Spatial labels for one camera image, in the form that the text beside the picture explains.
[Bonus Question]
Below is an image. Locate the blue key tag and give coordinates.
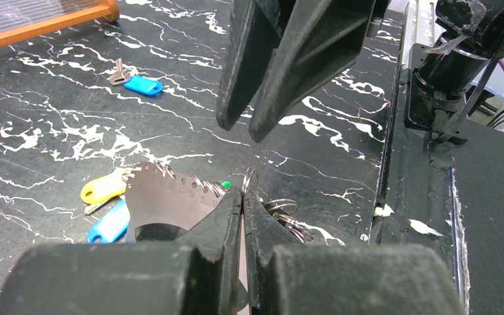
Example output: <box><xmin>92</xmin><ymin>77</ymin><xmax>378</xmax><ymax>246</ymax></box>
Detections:
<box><xmin>123</xmin><ymin>75</ymin><xmax>163</xmax><ymax>96</ymax></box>
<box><xmin>87</xmin><ymin>199</ymin><xmax>130</xmax><ymax>243</ymax></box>

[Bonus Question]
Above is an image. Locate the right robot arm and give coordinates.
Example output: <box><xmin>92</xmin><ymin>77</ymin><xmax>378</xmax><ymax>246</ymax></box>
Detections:
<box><xmin>215</xmin><ymin>1</ymin><xmax>504</xmax><ymax>142</ymax></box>

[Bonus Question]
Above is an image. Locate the orange wooden rack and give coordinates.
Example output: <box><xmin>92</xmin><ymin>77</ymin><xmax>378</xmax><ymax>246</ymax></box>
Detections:
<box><xmin>0</xmin><ymin>0</ymin><xmax>120</xmax><ymax>47</ymax></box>

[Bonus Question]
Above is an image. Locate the silver metal keyring plate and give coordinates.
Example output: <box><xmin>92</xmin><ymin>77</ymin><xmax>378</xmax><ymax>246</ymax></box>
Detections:
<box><xmin>123</xmin><ymin>161</ymin><xmax>316</xmax><ymax>244</ymax></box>

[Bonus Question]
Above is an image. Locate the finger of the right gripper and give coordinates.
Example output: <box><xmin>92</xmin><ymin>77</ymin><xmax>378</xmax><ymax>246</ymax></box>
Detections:
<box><xmin>249</xmin><ymin>1</ymin><xmax>375</xmax><ymax>142</ymax></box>
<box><xmin>215</xmin><ymin>1</ymin><xmax>295</xmax><ymax>131</ymax></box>

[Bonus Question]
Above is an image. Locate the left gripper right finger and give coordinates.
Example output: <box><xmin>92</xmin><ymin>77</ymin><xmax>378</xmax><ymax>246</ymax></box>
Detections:
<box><xmin>242</xmin><ymin>193</ymin><xmax>465</xmax><ymax>314</ymax></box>

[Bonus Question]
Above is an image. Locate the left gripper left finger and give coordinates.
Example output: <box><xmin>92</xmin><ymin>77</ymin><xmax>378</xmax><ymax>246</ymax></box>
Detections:
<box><xmin>0</xmin><ymin>188</ymin><xmax>242</xmax><ymax>314</ymax></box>

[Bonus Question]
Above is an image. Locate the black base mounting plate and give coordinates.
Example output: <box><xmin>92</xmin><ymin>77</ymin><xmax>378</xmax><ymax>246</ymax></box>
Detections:
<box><xmin>371</xmin><ymin>44</ymin><xmax>504</xmax><ymax>314</ymax></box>

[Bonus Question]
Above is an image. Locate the yellow key tag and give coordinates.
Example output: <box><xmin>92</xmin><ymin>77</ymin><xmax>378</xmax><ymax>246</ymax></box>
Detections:
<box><xmin>80</xmin><ymin>167</ymin><xmax>140</xmax><ymax>205</ymax></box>

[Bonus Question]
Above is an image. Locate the silver key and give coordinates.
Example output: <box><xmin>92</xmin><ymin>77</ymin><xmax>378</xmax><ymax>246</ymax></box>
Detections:
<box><xmin>108</xmin><ymin>58</ymin><xmax>132</xmax><ymax>86</ymax></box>

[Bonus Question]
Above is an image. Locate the green key tag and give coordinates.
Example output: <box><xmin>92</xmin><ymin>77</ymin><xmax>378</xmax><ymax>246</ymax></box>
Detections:
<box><xmin>221</xmin><ymin>181</ymin><xmax>232</xmax><ymax>190</ymax></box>

